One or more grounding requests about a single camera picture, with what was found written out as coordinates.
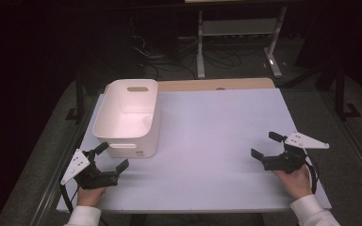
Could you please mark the person's left hand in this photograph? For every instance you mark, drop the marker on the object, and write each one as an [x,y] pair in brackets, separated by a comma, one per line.
[89,196]

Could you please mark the grey metal stand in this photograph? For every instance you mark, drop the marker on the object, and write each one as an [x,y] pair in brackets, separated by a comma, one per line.
[238,26]

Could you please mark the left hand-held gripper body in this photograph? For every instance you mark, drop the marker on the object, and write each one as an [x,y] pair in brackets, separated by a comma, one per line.
[94,179]

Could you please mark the white plastic storage bin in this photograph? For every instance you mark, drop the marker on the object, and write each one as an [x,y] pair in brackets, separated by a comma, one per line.
[122,109]

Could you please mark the black metal stand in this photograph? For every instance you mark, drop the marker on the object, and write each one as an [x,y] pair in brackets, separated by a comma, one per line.
[341,94]
[80,100]

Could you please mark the person's right hand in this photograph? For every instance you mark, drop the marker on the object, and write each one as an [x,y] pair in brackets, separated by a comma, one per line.
[295,183]

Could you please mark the wooden board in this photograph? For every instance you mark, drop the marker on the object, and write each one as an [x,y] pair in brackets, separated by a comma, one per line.
[213,84]

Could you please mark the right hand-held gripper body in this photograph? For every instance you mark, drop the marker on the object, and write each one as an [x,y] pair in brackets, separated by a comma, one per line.
[290,158]

